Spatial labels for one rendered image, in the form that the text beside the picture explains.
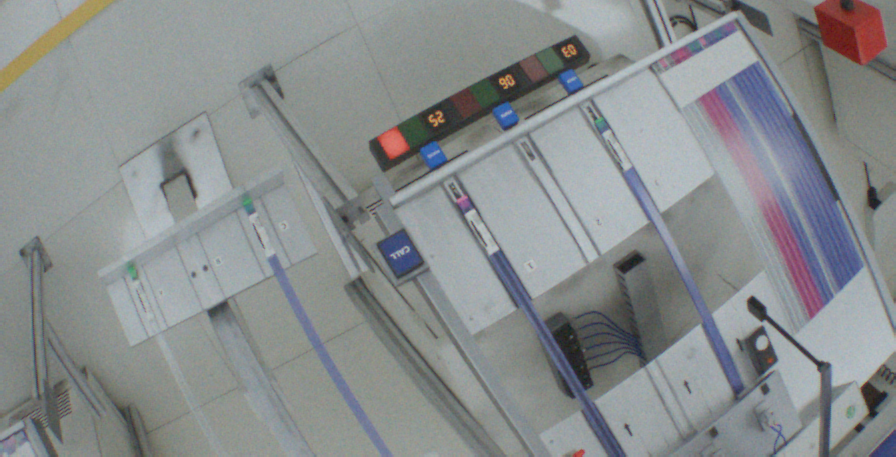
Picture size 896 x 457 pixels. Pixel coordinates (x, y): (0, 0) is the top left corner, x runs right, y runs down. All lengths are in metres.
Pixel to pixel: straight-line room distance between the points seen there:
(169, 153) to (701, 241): 1.06
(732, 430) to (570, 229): 0.43
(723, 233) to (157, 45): 1.18
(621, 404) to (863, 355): 0.51
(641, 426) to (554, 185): 0.38
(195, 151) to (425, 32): 0.53
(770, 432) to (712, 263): 0.60
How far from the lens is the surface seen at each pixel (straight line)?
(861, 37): 1.95
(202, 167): 2.19
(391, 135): 1.56
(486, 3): 2.29
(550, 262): 1.52
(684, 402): 1.53
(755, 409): 1.50
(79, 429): 2.12
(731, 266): 2.04
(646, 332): 1.91
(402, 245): 1.47
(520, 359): 1.85
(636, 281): 1.83
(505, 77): 1.60
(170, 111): 2.15
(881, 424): 1.55
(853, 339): 1.68
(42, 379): 1.71
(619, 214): 1.55
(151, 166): 2.17
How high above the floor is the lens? 2.04
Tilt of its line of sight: 58 degrees down
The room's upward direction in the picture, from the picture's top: 135 degrees clockwise
